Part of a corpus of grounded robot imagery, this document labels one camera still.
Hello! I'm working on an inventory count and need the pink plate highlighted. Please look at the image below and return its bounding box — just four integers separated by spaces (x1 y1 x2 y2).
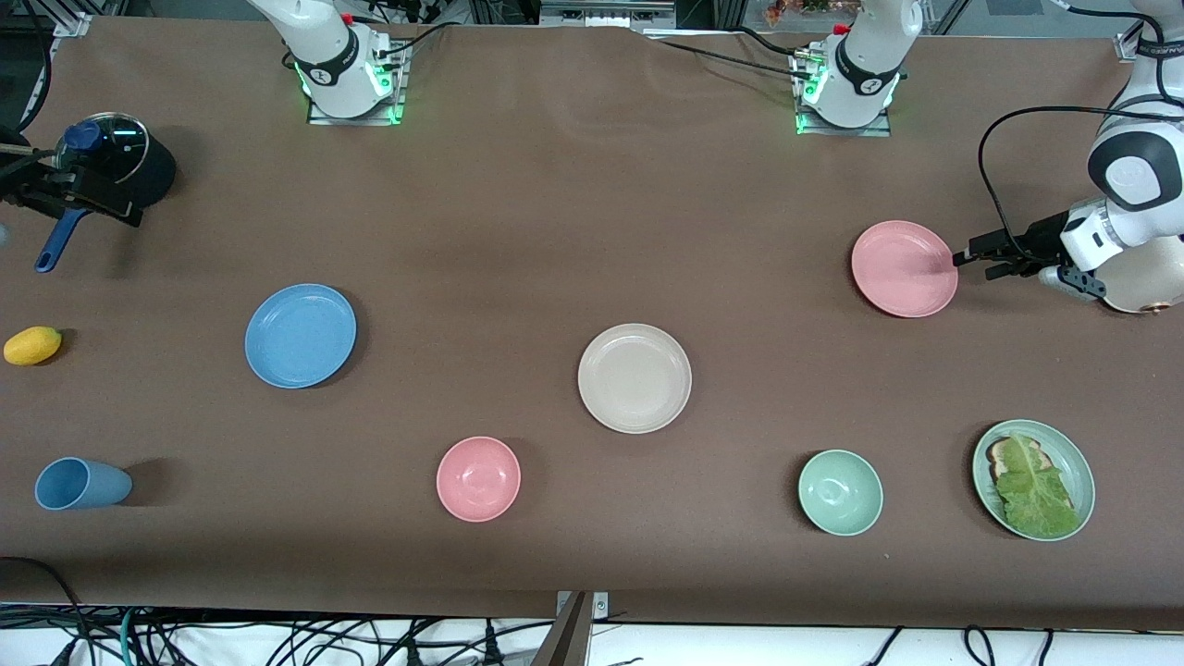
851 220 959 318

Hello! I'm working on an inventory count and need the blue plate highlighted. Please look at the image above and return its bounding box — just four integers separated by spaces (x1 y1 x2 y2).
244 283 358 389

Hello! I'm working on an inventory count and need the glass lid with blue knob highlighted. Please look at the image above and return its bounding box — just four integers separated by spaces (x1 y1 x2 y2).
53 112 150 191

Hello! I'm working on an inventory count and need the cream white board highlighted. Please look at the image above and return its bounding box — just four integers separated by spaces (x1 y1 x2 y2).
1099 236 1184 315

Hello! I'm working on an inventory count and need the yellow lemon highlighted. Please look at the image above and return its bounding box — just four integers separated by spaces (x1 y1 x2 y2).
3 326 63 366

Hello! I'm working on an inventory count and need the toasted bread slice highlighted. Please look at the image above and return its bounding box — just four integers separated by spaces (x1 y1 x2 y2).
985 438 1046 482

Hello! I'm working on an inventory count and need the green plate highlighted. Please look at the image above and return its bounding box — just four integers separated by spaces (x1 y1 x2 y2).
971 419 1096 542

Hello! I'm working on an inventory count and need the green lettuce leaf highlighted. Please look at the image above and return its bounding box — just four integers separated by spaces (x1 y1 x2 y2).
994 432 1081 539

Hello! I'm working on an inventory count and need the blue cup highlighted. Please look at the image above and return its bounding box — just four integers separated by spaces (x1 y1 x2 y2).
34 457 133 512

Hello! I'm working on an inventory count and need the green bowl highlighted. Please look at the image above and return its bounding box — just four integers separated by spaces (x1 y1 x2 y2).
797 449 884 537

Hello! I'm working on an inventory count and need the beige plate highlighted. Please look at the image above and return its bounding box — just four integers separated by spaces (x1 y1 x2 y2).
577 323 693 435

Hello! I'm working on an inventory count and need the brown table cover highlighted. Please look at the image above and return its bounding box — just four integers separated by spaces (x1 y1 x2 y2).
0 14 1184 632

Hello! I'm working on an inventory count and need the pink bowl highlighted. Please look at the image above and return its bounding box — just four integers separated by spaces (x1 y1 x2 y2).
436 436 522 524

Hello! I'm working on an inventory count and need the black pot with blue handle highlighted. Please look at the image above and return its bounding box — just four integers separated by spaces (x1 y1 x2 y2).
34 111 178 275

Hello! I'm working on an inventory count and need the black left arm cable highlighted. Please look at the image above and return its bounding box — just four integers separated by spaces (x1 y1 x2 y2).
978 0 1162 262

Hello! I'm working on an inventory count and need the black base cable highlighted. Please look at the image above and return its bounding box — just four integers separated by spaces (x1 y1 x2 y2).
647 37 815 81
735 26 808 58
375 20 463 58

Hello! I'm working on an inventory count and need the thick black floor cable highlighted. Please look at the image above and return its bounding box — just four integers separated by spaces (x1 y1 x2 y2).
0 555 92 666

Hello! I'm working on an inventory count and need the grey metal rail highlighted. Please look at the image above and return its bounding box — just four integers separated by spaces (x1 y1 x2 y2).
539 0 676 32

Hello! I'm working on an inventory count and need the metal table bracket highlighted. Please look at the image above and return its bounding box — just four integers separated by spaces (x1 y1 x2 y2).
532 590 610 666

